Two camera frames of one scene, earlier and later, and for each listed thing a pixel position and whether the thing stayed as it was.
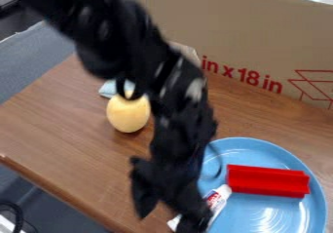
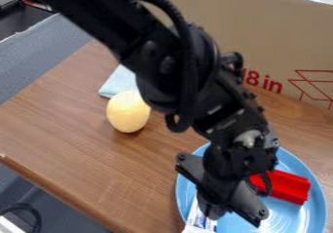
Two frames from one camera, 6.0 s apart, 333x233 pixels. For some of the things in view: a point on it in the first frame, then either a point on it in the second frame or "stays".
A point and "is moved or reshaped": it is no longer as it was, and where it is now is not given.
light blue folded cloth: x=108 y=88 stays
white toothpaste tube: x=214 y=199 is moved or reshaped
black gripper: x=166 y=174 → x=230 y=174
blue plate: x=259 y=213 stays
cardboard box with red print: x=259 y=38 stays
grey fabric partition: x=29 y=54 stays
